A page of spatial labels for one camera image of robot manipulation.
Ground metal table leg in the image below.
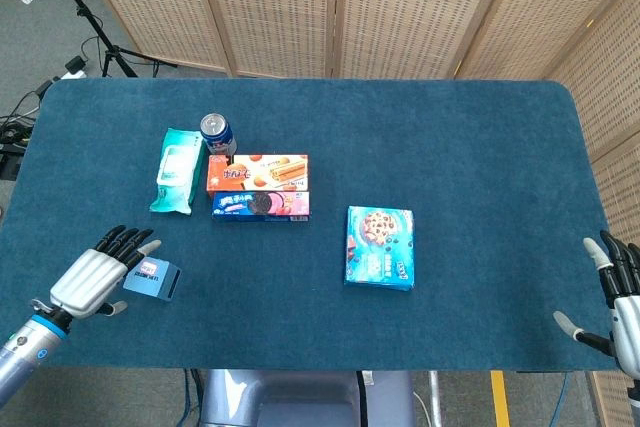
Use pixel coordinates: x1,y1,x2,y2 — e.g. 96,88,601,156
427,370,444,427

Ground blue Oreo cookie box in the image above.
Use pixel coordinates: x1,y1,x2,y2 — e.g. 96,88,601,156
211,190,311,223

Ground blue cable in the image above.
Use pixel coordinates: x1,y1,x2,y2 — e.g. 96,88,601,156
182,369,194,427
547,370,574,427

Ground white power strip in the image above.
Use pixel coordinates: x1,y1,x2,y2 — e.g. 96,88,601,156
59,57,89,79

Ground blue chocolate chip cookie box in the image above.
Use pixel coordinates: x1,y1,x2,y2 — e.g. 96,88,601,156
343,205,416,292

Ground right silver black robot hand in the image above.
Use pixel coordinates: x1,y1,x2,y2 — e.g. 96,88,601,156
553,230,640,381

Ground small blue box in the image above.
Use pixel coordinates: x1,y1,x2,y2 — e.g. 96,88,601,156
122,256,182,303

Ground blue drink can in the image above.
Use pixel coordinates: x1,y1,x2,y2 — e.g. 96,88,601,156
200,113,238,157

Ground orange egg roll box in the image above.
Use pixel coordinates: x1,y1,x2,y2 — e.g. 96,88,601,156
206,153,310,193

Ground grey-blue robot torso base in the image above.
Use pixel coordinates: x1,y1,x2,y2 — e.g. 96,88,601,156
199,369,416,427

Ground green wet wipes pack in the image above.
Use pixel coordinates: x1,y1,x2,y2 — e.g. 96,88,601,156
149,127,206,217

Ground teal felt table cloth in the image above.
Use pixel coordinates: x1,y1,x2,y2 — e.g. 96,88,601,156
0,77,634,372

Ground black floor cables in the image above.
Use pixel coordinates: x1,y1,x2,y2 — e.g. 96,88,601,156
0,79,56,181

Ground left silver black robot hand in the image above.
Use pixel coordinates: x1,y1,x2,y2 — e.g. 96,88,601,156
32,225,163,321

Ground black tripod stand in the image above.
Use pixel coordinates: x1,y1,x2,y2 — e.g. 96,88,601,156
38,0,177,79

